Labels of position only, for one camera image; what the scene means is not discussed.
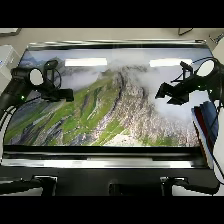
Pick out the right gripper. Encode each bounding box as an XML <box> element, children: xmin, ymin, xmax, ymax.
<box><xmin>154</xmin><ymin>80</ymin><xmax>194</xmax><ymax>106</ymax></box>

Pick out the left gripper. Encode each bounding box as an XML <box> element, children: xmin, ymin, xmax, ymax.
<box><xmin>49</xmin><ymin>87</ymin><xmax>75</xmax><ymax>103</ymax></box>

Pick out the blue T-shirt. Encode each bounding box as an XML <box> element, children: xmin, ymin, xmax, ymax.
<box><xmin>192</xmin><ymin>100</ymin><xmax>220</xmax><ymax>158</ymax></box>

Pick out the red garment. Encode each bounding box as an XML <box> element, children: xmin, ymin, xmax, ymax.
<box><xmin>192</xmin><ymin>107</ymin><xmax>210</xmax><ymax>148</ymax></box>

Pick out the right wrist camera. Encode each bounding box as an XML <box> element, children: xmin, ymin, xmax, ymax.
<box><xmin>179</xmin><ymin>60</ymin><xmax>195</xmax><ymax>82</ymax></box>

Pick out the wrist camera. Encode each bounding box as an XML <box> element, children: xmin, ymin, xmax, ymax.
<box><xmin>179</xmin><ymin>60</ymin><xmax>195</xmax><ymax>82</ymax></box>
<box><xmin>42</xmin><ymin>59</ymin><xmax>60</xmax><ymax>83</ymax></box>

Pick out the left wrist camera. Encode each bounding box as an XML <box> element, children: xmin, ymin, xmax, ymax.
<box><xmin>42</xmin><ymin>59</ymin><xmax>60</xmax><ymax>83</ymax></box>

